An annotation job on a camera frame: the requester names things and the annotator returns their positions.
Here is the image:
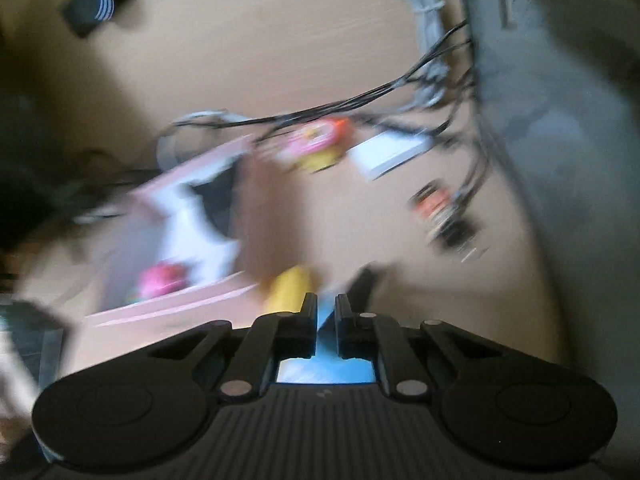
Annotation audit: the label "blue tissue packet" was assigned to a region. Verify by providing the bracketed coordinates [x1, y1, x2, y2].
[275, 305, 376, 386]

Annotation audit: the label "black keyboard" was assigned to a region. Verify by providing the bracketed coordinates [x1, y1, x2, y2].
[0, 302, 66, 391]

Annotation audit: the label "yellow toy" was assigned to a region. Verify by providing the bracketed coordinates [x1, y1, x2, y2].
[262, 265, 316, 318]

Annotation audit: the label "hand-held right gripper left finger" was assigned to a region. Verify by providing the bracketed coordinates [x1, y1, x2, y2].
[147, 292, 319, 402]

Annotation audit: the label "black cable bundle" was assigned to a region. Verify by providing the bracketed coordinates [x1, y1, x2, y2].
[170, 20, 476, 136]

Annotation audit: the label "magenta rubber toy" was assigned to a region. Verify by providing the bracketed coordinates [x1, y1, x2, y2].
[139, 260, 188, 301]

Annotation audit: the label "black cable with connectors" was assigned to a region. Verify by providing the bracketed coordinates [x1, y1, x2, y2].
[360, 110, 493, 261]

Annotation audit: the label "pink cardboard box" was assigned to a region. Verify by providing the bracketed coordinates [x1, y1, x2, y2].
[82, 132, 263, 328]

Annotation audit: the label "computer case with glass panel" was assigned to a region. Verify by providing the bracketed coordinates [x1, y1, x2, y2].
[457, 0, 640, 376]

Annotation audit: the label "wooden desktop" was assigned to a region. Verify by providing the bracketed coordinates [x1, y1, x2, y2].
[0, 0, 571, 411]

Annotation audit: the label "small doll figurine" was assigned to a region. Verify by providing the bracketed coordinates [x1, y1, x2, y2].
[407, 180, 458, 231]

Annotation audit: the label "white socket box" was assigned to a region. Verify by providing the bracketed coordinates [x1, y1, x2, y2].
[347, 130, 433, 182]

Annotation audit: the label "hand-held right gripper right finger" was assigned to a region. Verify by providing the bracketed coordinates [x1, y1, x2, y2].
[334, 292, 501, 403]

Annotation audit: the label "black plush toy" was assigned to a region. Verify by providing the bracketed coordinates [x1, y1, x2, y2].
[192, 165, 241, 238]

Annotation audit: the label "white cable loop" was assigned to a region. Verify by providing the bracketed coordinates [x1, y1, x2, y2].
[157, 110, 251, 171]

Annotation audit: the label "round pink toy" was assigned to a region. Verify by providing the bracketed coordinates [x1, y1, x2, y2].
[280, 121, 346, 173]

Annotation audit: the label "black monitor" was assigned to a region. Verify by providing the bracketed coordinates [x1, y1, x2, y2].
[0, 90, 71, 251]

